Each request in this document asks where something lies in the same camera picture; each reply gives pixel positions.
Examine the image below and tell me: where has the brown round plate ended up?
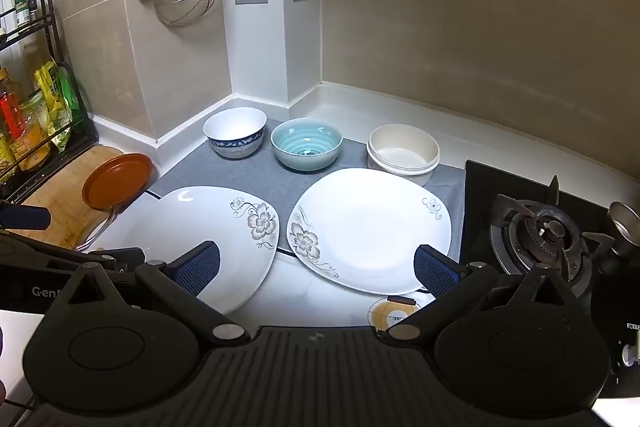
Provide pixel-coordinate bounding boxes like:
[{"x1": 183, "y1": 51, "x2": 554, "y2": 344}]
[{"x1": 81, "y1": 153, "x2": 154, "y2": 210}]

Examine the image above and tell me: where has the black wire spice rack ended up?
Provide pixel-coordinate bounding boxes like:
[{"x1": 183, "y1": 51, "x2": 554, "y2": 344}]
[{"x1": 0, "y1": 0, "x2": 100, "y2": 202}]

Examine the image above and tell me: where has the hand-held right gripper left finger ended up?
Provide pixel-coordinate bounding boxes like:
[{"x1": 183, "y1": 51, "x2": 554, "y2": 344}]
[{"x1": 47, "y1": 241, "x2": 251, "y2": 345}]

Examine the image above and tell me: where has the wooden cutting board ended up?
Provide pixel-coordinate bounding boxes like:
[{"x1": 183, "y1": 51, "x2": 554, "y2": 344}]
[{"x1": 10, "y1": 146, "x2": 126, "y2": 253}]

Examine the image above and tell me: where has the white floral square plate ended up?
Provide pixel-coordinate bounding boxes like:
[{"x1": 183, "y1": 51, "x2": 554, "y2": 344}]
[
  {"x1": 286, "y1": 168, "x2": 451, "y2": 294},
  {"x1": 87, "y1": 185, "x2": 279, "y2": 315}
]

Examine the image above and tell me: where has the stove control knob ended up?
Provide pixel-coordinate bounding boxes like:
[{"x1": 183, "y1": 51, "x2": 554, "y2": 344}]
[{"x1": 620, "y1": 337, "x2": 640, "y2": 368}]

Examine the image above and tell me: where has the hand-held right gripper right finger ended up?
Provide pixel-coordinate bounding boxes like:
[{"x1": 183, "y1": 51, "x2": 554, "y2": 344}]
[{"x1": 375, "y1": 244, "x2": 588, "y2": 348}]

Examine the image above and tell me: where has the black glass gas stove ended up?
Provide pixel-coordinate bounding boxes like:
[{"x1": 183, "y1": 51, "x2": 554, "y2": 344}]
[{"x1": 459, "y1": 159, "x2": 640, "y2": 400}]

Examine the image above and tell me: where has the green capped seasoning bottle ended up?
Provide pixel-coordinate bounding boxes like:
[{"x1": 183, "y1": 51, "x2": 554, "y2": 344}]
[{"x1": 13, "y1": 0, "x2": 38, "y2": 30}]

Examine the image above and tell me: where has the gas burner with grate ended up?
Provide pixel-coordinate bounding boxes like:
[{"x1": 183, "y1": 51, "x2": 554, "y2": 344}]
[{"x1": 487, "y1": 175, "x2": 616, "y2": 300}]

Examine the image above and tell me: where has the green seasoning packet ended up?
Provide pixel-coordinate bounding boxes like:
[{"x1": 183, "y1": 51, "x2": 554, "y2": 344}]
[{"x1": 55, "y1": 66, "x2": 82, "y2": 130}]

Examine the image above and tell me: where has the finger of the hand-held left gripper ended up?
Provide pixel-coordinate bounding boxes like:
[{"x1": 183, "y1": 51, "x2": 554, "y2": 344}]
[
  {"x1": 89, "y1": 247, "x2": 146, "y2": 275},
  {"x1": 0, "y1": 201, "x2": 52, "y2": 231}
]

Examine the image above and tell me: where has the white bowl blue pattern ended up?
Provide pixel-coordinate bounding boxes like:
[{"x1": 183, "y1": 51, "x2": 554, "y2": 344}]
[{"x1": 202, "y1": 107, "x2": 267, "y2": 159}]

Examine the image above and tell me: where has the cream round bowl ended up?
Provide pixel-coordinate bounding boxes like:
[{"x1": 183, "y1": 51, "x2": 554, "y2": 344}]
[{"x1": 366, "y1": 124, "x2": 441, "y2": 186}]

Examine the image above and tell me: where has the yellow seasoning packet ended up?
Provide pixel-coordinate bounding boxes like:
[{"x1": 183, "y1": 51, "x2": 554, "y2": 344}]
[{"x1": 34, "y1": 59, "x2": 71, "y2": 148}]

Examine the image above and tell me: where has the grey counter mat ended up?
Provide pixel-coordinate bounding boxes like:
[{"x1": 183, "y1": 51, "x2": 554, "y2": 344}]
[{"x1": 145, "y1": 117, "x2": 468, "y2": 258}]

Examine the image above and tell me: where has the round yellow sticker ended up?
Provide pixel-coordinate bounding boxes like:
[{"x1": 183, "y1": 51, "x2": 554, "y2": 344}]
[{"x1": 369, "y1": 296, "x2": 426, "y2": 328}]

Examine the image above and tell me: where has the teal ribbed bowl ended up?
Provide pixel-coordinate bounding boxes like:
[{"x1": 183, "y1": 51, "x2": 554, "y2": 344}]
[{"x1": 270, "y1": 118, "x2": 344, "y2": 172}]

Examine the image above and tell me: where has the cooking oil bottle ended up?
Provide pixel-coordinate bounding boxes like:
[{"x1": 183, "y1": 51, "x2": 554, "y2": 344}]
[{"x1": 0, "y1": 67, "x2": 26, "y2": 170}]

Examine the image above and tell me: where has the small steel cup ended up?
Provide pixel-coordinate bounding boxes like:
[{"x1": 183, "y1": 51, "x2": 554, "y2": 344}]
[{"x1": 607, "y1": 201, "x2": 640, "y2": 258}]

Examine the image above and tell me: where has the glass sauce jar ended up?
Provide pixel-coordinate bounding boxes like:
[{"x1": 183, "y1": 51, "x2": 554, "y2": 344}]
[{"x1": 20, "y1": 92, "x2": 52, "y2": 172}]

